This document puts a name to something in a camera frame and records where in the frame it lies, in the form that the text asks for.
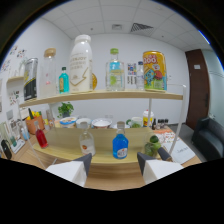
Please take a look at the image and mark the blue liquid bottle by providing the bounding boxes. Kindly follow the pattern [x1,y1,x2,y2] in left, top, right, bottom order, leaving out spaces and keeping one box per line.
[112,120,130,160]

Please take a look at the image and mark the clear jar with wooden lid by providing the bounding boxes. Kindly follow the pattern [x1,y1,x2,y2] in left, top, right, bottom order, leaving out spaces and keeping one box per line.
[42,47,58,98]

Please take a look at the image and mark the white milk bottle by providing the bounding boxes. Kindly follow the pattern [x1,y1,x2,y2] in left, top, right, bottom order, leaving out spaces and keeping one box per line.
[69,34,94,94]

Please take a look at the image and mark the glass jar with limes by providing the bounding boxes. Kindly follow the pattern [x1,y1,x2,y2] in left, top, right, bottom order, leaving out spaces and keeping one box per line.
[143,131,163,158]

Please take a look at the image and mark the white booklet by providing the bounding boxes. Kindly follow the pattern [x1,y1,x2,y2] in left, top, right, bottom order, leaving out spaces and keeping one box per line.
[163,131,197,164]

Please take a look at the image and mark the red liquid glass bottle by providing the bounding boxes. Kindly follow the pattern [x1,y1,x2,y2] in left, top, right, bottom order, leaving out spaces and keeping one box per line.
[34,120,49,149]

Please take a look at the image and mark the blue rimmed bowl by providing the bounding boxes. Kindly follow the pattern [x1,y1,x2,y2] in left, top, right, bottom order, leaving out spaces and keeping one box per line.
[59,116,78,129]

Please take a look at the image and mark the white bowl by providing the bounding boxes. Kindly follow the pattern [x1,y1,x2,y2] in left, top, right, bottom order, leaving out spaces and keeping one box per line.
[75,117,93,129]
[91,117,113,130]

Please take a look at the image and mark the orange storage basket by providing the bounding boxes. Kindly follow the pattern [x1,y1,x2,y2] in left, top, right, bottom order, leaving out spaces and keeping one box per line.
[25,109,46,135]

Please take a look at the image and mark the white flat scale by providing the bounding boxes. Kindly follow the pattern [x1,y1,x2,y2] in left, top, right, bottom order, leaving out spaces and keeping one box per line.
[9,138,26,154]

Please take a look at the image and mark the black armchair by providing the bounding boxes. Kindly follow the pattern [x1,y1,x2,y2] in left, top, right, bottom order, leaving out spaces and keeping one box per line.
[191,116,224,163]

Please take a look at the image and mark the green potted plant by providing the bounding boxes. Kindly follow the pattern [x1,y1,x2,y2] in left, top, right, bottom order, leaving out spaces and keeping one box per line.
[57,101,75,119]

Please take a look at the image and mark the black bag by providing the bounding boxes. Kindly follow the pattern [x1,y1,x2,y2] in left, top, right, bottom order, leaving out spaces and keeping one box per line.
[0,139,14,160]

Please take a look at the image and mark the two-tier wooden shelf rack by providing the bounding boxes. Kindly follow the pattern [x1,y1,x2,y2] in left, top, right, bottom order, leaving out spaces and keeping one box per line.
[18,83,188,178]

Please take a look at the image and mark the small teal bottle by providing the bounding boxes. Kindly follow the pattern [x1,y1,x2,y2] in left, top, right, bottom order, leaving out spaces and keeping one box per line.
[58,66,71,95]

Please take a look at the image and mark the brown door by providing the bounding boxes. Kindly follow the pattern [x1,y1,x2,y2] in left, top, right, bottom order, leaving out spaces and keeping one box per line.
[184,48,213,131]

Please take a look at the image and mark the small orange liquid bottle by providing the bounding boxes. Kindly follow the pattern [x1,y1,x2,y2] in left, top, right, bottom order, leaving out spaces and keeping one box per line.
[91,72,98,91]

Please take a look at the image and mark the small clear bottle blue cap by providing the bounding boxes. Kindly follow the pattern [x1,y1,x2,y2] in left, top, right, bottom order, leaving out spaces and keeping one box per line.
[135,60,146,92]

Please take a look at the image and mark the yellow cartoon drink can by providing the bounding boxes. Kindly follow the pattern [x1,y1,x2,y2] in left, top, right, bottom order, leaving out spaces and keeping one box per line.
[142,50,168,92]

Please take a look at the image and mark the tall black silver can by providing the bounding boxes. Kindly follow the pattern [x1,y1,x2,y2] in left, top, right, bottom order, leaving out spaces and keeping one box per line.
[23,57,39,102]

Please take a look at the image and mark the clear bottle with green cap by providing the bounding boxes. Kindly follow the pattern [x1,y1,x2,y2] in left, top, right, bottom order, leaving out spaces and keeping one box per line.
[105,48,126,92]

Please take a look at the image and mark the ceiling air vent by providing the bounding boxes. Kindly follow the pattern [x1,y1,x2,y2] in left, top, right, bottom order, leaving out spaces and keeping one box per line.
[129,22,154,34]

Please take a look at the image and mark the black handle on rack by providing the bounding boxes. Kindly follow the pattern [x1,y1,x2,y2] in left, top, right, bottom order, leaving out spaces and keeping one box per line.
[157,146,173,163]

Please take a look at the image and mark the photo collage on wall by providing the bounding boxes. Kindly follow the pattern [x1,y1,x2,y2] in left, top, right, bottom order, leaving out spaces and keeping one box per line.
[9,90,20,106]

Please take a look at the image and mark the wooden wall shelf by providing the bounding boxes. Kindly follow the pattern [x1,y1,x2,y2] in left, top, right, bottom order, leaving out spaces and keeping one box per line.
[6,75,25,84]

